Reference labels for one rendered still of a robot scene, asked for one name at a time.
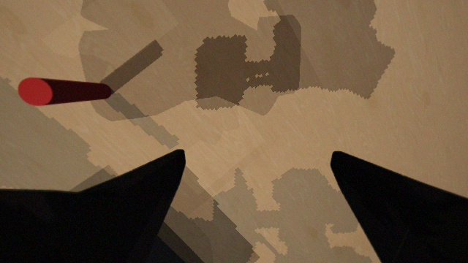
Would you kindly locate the red peg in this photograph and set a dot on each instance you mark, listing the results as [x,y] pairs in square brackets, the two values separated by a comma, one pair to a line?
[43,91]

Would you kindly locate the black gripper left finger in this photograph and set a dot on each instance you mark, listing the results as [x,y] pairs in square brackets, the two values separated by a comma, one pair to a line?
[116,221]

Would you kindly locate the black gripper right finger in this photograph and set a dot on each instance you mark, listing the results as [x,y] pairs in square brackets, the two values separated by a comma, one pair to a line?
[405,220]

